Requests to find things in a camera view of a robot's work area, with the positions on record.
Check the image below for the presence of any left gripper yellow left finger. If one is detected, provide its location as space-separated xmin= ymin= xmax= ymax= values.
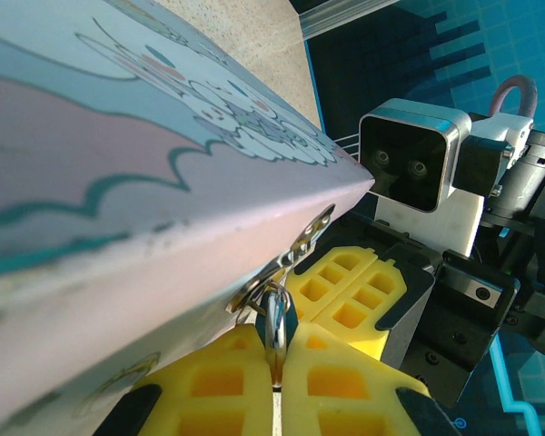
xmin=93 ymin=322 xmax=274 ymax=436

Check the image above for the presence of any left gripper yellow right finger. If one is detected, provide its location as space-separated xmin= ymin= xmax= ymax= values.
xmin=281 ymin=321 xmax=459 ymax=436

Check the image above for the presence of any pastel cartoon tin box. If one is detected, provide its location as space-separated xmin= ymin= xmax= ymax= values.
xmin=0 ymin=0 xmax=376 ymax=436

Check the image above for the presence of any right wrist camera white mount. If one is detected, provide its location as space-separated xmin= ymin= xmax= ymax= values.
xmin=357 ymin=98 xmax=536 ymax=259

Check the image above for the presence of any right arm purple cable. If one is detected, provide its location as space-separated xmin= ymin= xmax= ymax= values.
xmin=493 ymin=74 xmax=540 ymax=120

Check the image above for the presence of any aluminium side rail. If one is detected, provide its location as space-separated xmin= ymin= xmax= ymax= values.
xmin=289 ymin=0 xmax=403 ymax=42

